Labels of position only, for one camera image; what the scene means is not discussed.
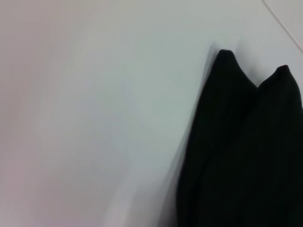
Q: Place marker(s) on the black shirt with FREE print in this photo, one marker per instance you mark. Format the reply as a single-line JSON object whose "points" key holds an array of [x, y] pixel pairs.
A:
{"points": [[248, 153]]}

